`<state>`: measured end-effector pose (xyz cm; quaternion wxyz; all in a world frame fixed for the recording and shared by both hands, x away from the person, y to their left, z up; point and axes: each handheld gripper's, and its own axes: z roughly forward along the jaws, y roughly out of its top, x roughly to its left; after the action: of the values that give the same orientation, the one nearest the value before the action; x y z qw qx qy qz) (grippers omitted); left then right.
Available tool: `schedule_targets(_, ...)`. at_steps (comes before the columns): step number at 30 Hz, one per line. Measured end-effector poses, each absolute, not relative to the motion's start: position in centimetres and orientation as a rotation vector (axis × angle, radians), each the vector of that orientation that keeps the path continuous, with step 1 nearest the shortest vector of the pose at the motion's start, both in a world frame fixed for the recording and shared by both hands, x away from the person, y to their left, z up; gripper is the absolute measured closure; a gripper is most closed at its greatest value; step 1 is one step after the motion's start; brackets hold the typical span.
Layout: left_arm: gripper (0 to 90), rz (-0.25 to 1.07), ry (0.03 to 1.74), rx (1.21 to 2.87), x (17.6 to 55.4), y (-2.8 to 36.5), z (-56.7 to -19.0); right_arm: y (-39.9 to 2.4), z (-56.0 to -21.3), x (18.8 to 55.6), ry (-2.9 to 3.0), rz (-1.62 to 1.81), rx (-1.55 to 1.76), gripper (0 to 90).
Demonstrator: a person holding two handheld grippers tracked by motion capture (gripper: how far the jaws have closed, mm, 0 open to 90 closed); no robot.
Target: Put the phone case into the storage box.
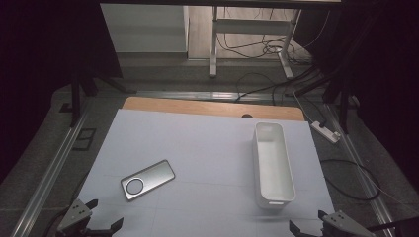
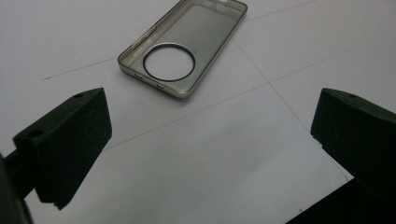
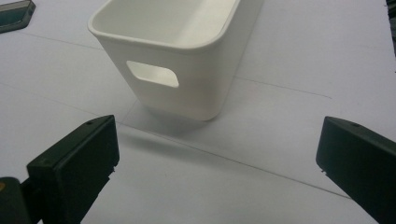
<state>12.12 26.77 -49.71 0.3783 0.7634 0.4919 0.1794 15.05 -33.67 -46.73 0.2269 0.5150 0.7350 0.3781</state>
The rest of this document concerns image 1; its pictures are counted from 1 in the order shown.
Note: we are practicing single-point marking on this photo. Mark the black metal stand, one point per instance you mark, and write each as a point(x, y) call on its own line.
point(75, 98)
point(344, 108)

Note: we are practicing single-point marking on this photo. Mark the white power strip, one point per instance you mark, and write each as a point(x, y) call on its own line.
point(326, 132)

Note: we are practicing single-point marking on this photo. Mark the white plastic storage box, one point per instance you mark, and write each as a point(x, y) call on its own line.
point(275, 171)

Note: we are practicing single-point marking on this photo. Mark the white paper sheet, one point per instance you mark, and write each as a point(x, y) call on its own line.
point(204, 158)

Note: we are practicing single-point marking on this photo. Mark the white desk frame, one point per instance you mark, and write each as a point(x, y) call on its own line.
point(250, 26)

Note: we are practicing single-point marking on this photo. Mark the metal floor rail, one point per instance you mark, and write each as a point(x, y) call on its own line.
point(197, 95)
point(49, 171)
point(365, 184)

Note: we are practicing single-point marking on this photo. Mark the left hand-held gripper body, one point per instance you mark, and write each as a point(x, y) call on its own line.
point(74, 215)

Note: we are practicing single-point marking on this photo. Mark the wooden table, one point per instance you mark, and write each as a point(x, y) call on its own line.
point(197, 107)

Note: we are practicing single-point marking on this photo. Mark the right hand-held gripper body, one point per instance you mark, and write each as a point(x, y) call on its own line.
point(342, 225)

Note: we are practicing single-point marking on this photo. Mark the white cabinet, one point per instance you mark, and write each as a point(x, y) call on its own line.
point(145, 29)

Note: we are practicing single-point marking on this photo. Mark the black floor socket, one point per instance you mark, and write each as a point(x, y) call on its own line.
point(84, 139)

